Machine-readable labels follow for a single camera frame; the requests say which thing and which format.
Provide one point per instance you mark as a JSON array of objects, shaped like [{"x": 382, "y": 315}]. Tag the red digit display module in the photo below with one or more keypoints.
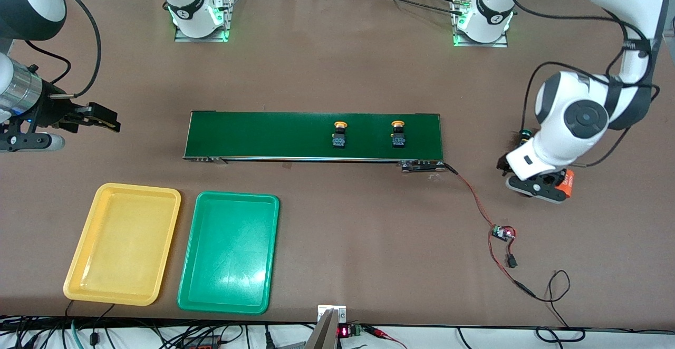
[{"x": 345, "y": 331}]

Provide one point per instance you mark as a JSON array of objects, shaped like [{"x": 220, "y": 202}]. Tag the orange cylinder white print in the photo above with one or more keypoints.
[{"x": 569, "y": 177}]

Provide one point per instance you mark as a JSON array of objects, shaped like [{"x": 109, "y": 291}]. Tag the black plug connector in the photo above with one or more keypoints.
[{"x": 511, "y": 261}]

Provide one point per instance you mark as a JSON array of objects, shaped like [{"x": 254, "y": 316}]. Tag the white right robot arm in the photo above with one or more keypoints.
[{"x": 190, "y": 1}]

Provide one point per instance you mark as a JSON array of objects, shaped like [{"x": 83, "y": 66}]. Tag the green cap push button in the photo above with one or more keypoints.
[{"x": 524, "y": 135}]

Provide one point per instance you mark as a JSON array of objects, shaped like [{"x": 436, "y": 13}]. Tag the green conveyor belt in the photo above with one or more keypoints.
[{"x": 290, "y": 135}]

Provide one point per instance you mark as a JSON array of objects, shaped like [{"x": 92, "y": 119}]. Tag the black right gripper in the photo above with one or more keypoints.
[{"x": 54, "y": 112}]

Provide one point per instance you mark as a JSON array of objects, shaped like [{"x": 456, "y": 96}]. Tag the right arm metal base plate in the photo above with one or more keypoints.
[{"x": 230, "y": 17}]

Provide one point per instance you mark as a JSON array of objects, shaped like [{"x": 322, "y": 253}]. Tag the yellow plastic tray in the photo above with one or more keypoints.
[{"x": 105, "y": 275}]

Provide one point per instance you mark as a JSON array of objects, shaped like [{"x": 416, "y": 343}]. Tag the red clip lead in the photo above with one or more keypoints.
[{"x": 382, "y": 333}]

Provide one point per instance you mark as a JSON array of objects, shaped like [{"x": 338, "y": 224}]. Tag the yellow cap push button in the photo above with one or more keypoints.
[
  {"x": 398, "y": 141},
  {"x": 339, "y": 141}
]

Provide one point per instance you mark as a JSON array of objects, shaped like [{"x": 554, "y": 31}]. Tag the green plastic tray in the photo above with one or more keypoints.
[{"x": 227, "y": 286}]

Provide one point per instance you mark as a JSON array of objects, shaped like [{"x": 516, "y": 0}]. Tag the silver camera mount bracket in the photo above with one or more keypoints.
[{"x": 331, "y": 333}]

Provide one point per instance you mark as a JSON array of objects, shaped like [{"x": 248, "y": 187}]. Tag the small green circuit board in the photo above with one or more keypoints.
[{"x": 502, "y": 232}]

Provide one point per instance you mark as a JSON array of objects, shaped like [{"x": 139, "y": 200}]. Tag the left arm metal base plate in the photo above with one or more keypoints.
[{"x": 482, "y": 45}]

